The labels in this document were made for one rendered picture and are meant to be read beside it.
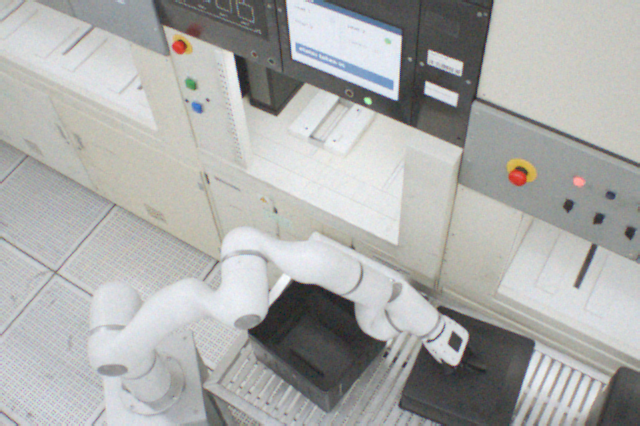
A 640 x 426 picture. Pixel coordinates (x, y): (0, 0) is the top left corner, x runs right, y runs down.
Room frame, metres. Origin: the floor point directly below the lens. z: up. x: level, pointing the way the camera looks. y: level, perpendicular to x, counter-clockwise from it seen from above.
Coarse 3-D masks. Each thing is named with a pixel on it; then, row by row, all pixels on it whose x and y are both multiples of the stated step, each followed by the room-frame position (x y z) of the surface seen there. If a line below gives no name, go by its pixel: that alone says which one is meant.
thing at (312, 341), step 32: (288, 288) 0.92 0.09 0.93; (320, 288) 0.98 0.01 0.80; (288, 320) 0.90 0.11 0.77; (320, 320) 0.89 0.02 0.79; (352, 320) 0.89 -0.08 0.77; (256, 352) 0.79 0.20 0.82; (288, 352) 0.80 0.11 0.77; (320, 352) 0.80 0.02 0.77; (352, 352) 0.79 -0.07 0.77; (320, 384) 0.70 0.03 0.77; (352, 384) 0.69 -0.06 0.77
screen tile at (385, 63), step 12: (348, 24) 1.15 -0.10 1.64; (348, 36) 1.15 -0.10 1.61; (360, 36) 1.14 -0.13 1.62; (372, 36) 1.12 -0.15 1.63; (348, 48) 1.15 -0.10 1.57; (384, 48) 1.10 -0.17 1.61; (360, 60) 1.14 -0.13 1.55; (372, 60) 1.12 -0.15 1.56; (384, 60) 1.10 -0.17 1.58; (384, 72) 1.10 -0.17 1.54
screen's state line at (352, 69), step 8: (296, 48) 1.24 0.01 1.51; (304, 48) 1.22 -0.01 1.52; (312, 48) 1.21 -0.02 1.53; (312, 56) 1.21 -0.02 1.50; (320, 56) 1.20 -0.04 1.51; (328, 56) 1.19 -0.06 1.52; (328, 64) 1.19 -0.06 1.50; (336, 64) 1.17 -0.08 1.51; (344, 64) 1.16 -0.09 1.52; (352, 64) 1.15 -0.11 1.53; (352, 72) 1.15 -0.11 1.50; (360, 72) 1.14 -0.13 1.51; (368, 72) 1.12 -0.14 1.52; (368, 80) 1.12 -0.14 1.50; (376, 80) 1.11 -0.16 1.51; (384, 80) 1.10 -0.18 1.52; (392, 80) 1.09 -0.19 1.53; (392, 88) 1.09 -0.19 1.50
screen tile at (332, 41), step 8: (296, 8) 1.23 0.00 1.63; (304, 8) 1.22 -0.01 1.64; (312, 8) 1.21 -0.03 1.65; (296, 16) 1.23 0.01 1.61; (304, 16) 1.22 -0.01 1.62; (312, 16) 1.21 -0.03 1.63; (320, 16) 1.19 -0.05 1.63; (320, 24) 1.20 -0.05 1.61; (328, 24) 1.18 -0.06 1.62; (296, 32) 1.23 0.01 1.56; (304, 32) 1.22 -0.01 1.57; (312, 32) 1.21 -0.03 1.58; (328, 32) 1.18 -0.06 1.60; (336, 32) 1.17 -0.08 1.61; (304, 40) 1.22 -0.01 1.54; (312, 40) 1.21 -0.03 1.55; (320, 40) 1.20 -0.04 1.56; (328, 40) 1.18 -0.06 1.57; (336, 40) 1.17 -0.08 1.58; (328, 48) 1.18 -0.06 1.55; (336, 48) 1.17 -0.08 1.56
